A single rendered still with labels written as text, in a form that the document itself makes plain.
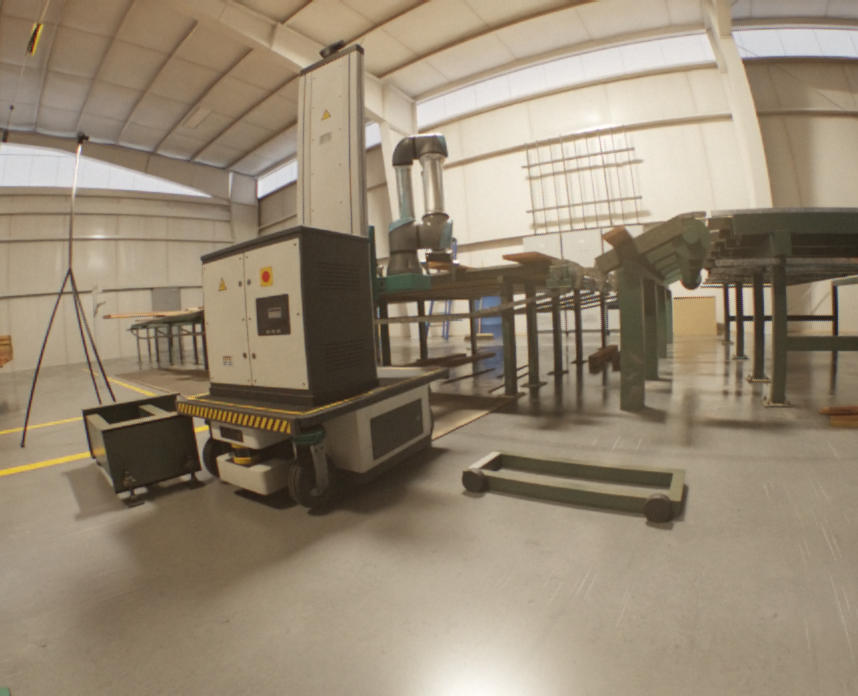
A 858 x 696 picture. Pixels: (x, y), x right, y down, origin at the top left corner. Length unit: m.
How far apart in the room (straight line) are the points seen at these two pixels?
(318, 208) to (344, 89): 0.54
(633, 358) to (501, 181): 7.79
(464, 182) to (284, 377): 9.22
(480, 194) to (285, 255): 8.79
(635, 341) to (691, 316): 5.38
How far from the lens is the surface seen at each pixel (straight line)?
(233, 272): 1.46
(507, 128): 10.03
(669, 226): 2.35
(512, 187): 9.55
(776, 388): 2.58
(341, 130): 1.82
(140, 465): 1.62
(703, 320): 7.66
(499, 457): 1.55
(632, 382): 2.34
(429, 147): 1.84
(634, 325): 2.30
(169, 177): 15.42
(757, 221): 2.40
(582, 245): 8.15
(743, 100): 8.19
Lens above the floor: 0.57
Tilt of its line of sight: 5 degrees down
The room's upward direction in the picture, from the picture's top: 3 degrees counter-clockwise
